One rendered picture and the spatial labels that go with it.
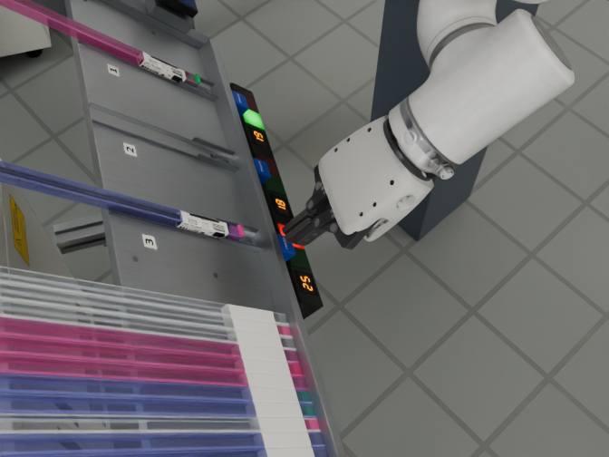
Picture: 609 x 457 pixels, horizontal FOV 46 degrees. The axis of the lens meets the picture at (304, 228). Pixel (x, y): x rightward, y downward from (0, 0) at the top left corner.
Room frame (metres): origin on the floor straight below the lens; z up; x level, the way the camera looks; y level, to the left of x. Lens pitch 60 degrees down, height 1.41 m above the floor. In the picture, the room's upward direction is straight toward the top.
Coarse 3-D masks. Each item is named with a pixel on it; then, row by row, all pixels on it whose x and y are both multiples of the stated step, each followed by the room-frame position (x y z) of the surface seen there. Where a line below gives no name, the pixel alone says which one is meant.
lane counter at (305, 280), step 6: (294, 270) 0.38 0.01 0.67; (300, 276) 0.38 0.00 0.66; (306, 276) 0.38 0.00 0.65; (312, 276) 0.38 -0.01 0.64; (300, 282) 0.37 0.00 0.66; (306, 282) 0.37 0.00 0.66; (312, 282) 0.38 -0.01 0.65; (300, 288) 0.36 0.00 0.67; (306, 288) 0.36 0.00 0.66; (312, 288) 0.37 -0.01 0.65; (312, 294) 0.36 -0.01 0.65
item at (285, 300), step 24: (216, 48) 0.67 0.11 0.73; (216, 72) 0.63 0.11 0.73; (240, 120) 0.55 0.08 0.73; (240, 144) 0.51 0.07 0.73; (240, 168) 0.48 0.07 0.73; (264, 216) 0.41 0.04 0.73; (264, 240) 0.39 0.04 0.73; (264, 264) 0.36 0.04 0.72; (288, 288) 0.33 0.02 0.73; (288, 312) 0.30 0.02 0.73; (312, 360) 0.25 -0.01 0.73; (312, 384) 0.22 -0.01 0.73; (336, 432) 0.18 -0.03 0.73; (336, 456) 0.16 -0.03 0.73
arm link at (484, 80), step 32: (480, 32) 0.49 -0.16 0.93; (512, 32) 0.46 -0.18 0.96; (544, 32) 0.47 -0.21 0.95; (448, 64) 0.47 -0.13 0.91; (480, 64) 0.45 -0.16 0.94; (512, 64) 0.43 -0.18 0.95; (544, 64) 0.43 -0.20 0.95; (416, 96) 0.45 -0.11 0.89; (448, 96) 0.43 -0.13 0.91; (480, 96) 0.42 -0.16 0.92; (512, 96) 0.42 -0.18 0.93; (544, 96) 0.42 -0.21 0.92; (448, 128) 0.41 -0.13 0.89; (480, 128) 0.41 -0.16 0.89
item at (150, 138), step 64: (64, 0) 0.62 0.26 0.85; (128, 64) 0.56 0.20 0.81; (192, 64) 0.64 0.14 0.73; (128, 128) 0.46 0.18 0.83; (192, 128) 0.52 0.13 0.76; (128, 192) 0.38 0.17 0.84; (192, 192) 0.42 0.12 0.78; (128, 256) 0.30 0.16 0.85; (192, 256) 0.33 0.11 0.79; (256, 256) 0.37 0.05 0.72
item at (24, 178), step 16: (0, 160) 0.34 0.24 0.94; (0, 176) 0.33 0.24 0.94; (16, 176) 0.33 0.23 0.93; (32, 176) 0.34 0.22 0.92; (48, 176) 0.34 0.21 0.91; (48, 192) 0.33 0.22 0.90; (64, 192) 0.34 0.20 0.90; (80, 192) 0.34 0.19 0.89; (96, 192) 0.35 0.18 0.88; (112, 192) 0.36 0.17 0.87; (112, 208) 0.35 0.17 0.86; (128, 208) 0.35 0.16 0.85; (144, 208) 0.36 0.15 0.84; (160, 208) 0.37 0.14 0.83; (176, 224) 0.36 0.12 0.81
